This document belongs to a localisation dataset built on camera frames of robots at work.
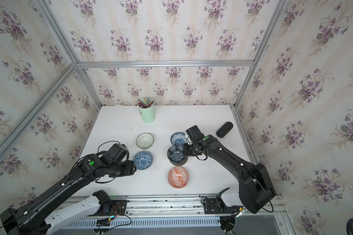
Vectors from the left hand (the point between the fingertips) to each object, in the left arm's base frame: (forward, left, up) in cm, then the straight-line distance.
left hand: (134, 172), depth 72 cm
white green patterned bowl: (+26, 0, -12) cm, 28 cm away
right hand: (+13, -27, -3) cm, 30 cm away
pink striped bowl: (+7, -23, -7) cm, 25 cm away
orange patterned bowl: (+1, -22, -12) cm, 25 cm away
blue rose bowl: (+27, -23, -11) cm, 37 cm away
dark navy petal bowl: (+13, -21, -7) cm, 26 cm away
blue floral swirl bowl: (+12, -1, -12) cm, 16 cm away
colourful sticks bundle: (+50, -1, 0) cm, 50 cm away
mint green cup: (+43, -1, -4) cm, 43 cm away
